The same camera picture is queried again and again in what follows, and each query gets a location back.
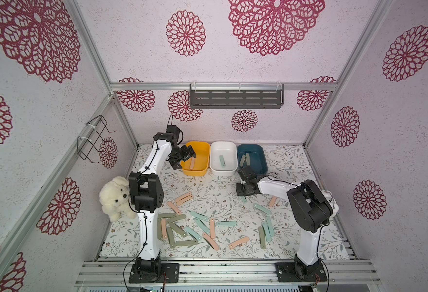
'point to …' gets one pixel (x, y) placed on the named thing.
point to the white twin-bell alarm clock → (332, 201)
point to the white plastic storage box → (229, 151)
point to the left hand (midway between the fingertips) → (189, 160)
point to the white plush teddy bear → (114, 198)
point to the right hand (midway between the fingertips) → (238, 188)
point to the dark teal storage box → (257, 159)
